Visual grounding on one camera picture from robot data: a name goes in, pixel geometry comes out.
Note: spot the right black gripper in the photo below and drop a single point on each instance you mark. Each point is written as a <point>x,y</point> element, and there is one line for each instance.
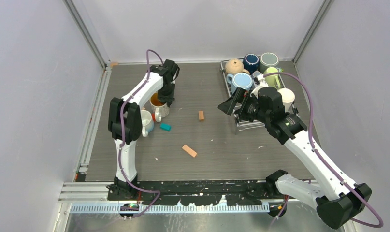
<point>228,106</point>

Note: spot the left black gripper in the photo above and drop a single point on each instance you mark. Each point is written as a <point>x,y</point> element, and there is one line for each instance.
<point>168,99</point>

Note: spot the blue white gradient mug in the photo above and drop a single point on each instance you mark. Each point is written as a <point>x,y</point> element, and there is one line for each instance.
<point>147,122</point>

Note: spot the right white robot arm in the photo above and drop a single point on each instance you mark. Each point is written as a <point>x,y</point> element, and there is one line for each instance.
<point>337,198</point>

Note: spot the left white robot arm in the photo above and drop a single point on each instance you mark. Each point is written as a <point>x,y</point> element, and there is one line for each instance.
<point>125,124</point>

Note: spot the teal block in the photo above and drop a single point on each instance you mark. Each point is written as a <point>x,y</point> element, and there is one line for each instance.
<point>165,126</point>

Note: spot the light blue mug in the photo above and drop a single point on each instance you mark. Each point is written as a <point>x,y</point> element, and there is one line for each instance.
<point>239,80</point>

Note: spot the small brown wooden block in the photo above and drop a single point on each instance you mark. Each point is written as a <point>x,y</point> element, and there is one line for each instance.
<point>201,115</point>

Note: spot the light green mug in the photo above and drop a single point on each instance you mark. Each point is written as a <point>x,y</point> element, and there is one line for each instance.
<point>272,80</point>

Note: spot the navy blue mug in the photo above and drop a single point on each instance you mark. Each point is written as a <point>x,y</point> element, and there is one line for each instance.
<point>251,62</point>

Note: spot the white fluted bowl cup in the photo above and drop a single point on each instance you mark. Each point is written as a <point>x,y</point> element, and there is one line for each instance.
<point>288,97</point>

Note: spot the long light wooden block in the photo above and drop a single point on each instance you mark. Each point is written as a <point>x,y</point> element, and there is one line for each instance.
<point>189,150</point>

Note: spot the grey patterned mug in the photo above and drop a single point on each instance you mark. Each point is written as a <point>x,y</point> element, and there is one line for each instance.
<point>267,60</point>

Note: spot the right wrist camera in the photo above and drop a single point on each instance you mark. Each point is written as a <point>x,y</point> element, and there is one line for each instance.
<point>260,82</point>

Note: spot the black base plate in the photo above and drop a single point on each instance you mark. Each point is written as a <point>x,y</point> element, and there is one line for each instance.
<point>199,193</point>

